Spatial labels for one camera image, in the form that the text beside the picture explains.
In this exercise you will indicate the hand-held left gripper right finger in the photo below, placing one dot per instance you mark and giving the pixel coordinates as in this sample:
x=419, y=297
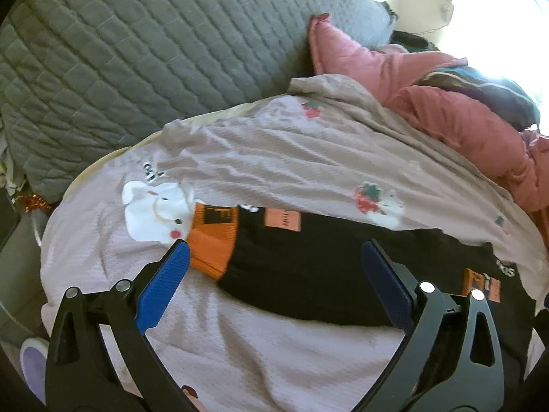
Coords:
x=386, y=285

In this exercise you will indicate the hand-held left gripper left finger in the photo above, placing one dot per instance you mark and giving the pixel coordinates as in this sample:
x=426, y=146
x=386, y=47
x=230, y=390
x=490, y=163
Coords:
x=165, y=285

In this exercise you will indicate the black sweater with orange cuffs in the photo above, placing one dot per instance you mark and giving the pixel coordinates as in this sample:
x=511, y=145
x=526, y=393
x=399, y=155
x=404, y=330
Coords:
x=309, y=266

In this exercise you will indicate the purple shoe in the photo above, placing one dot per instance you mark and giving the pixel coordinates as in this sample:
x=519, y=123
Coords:
x=32, y=360

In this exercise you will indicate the lilac strawberry bear printed blanket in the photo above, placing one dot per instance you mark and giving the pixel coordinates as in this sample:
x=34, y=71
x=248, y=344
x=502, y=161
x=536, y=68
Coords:
x=266, y=167

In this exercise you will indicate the dark flat device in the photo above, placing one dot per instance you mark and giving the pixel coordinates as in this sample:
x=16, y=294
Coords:
x=6, y=223

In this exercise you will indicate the pink duvet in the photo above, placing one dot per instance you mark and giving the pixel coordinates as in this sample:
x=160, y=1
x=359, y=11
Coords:
x=450, y=116

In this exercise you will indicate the multicoloured striped cloth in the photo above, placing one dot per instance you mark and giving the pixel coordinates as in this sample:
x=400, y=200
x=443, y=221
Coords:
x=480, y=86

